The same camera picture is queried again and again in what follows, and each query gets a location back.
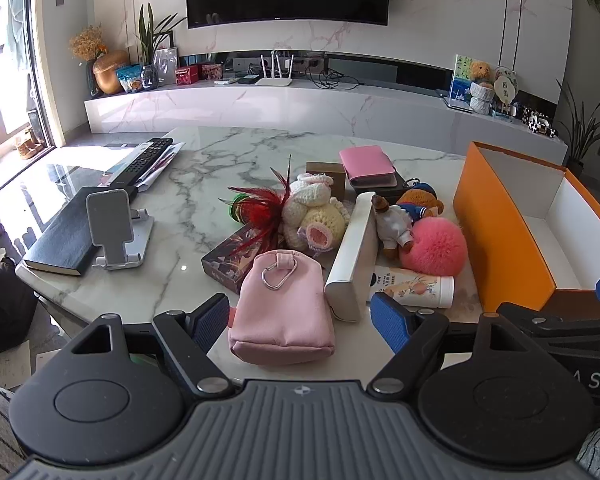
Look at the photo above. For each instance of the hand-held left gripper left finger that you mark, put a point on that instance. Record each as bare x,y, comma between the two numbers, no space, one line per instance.
212,322

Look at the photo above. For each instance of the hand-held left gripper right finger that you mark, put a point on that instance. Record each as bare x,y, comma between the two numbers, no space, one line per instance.
390,322

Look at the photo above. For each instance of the pink fabric pouch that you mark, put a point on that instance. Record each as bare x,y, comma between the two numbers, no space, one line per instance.
280,320

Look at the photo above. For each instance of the white rectangular box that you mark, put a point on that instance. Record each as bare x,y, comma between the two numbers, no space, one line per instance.
350,265

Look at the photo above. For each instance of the pink fluffy pompom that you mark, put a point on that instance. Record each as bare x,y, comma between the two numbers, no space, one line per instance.
435,247

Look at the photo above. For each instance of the orange cardboard box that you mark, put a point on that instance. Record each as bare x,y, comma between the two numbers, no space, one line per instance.
500,220

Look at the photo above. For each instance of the crochet bunny doll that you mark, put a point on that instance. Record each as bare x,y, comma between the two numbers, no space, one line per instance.
320,220

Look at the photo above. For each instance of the red feather toy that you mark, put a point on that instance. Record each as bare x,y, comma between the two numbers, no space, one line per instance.
262,207

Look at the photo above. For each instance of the white marble desktop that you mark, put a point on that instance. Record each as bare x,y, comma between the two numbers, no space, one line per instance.
190,175

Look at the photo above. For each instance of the white lotion tube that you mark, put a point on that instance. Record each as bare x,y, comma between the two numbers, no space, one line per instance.
420,287

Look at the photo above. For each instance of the dark patterned flat box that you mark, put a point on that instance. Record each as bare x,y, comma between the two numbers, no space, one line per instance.
225,267

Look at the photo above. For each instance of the small bear in white outfit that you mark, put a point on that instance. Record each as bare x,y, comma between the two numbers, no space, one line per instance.
392,225

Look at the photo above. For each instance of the dark brown box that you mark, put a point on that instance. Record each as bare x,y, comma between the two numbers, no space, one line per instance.
385,191

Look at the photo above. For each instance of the silver phone stand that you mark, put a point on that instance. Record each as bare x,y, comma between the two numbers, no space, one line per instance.
110,215

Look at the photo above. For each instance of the tall potted plant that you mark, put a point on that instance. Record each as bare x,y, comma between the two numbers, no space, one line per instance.
577,135

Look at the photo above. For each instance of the pink wallet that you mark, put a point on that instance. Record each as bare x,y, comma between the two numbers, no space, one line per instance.
367,162

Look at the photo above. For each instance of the brown cardboard box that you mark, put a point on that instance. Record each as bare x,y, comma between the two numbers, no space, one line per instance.
325,170

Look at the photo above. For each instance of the white papers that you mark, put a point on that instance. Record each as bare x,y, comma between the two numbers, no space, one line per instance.
169,160

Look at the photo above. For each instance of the black notebook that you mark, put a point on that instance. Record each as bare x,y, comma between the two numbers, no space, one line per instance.
60,240

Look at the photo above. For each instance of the black remote control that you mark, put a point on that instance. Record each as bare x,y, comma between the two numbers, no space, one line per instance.
145,157

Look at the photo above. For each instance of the cow figurine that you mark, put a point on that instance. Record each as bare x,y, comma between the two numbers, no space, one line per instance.
541,125

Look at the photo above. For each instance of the black bag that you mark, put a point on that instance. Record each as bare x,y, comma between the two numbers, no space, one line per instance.
5,305

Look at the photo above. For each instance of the silver laptop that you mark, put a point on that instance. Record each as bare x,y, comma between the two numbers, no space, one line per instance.
457,106

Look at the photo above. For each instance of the marble television console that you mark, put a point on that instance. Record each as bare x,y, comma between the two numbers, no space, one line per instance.
280,105

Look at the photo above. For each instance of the round fan ornament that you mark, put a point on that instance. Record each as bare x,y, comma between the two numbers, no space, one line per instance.
505,85

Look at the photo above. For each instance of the small white device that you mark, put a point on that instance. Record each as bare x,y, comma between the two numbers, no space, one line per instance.
226,81

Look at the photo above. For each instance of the small black device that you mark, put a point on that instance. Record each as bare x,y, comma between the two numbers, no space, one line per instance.
249,79

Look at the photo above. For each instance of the white router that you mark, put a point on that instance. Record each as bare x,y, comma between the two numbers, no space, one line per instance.
274,81

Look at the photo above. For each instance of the red patterned box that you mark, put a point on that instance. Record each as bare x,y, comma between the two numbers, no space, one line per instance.
211,72

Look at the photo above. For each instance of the small blue painting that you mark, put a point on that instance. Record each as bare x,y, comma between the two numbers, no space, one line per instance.
460,80

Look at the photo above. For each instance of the dark glass jar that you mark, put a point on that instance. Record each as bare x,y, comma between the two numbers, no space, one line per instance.
150,77

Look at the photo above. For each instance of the small tan teddy bear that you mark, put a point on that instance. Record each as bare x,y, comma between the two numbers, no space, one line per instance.
481,72

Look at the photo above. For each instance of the blue snack bag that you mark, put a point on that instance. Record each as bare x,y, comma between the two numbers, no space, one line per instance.
129,80

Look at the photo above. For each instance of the silver foil bag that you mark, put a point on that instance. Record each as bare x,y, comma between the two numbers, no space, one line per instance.
165,65

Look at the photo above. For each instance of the golden acorn ornament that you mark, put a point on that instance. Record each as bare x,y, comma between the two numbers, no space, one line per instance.
109,72

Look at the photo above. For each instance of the green leafy plant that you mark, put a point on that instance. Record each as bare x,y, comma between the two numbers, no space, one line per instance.
152,35

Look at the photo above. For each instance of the dried flower bouquet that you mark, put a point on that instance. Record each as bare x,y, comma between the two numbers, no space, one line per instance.
86,42

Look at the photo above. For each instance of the green hanging cloth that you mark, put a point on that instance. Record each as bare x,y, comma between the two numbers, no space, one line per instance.
16,25

